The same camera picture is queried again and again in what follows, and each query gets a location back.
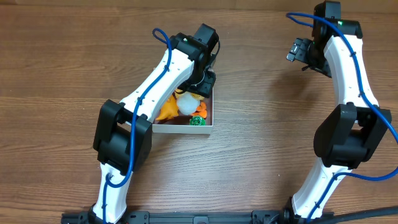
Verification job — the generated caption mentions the white duck plush toy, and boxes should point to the white duck plush toy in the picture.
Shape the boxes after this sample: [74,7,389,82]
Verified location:
[174,89,208,119]

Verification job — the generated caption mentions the green ridged round cap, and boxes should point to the green ridged round cap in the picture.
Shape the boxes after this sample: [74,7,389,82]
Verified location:
[190,116,206,126]

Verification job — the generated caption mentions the orange dinosaur toy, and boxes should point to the orange dinosaur toy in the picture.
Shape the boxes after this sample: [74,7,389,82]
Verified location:
[156,95,179,121]

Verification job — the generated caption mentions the yellow ridged round cap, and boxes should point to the yellow ridged round cap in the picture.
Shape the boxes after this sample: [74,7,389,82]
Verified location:
[190,93,205,101]

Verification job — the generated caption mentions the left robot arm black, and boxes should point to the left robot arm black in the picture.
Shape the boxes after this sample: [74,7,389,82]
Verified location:
[88,24,220,223]

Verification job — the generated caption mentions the white box pink inside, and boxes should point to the white box pink inside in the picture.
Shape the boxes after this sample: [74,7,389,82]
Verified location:
[151,67,215,135]

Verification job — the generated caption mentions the right blue cable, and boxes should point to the right blue cable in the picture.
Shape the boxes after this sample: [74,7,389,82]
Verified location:
[285,12,398,223]

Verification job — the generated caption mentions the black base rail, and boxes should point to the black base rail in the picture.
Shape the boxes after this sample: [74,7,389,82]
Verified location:
[60,210,335,224]

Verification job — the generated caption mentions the thick black cable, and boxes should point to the thick black cable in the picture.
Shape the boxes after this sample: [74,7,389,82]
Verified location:
[323,205,398,224]

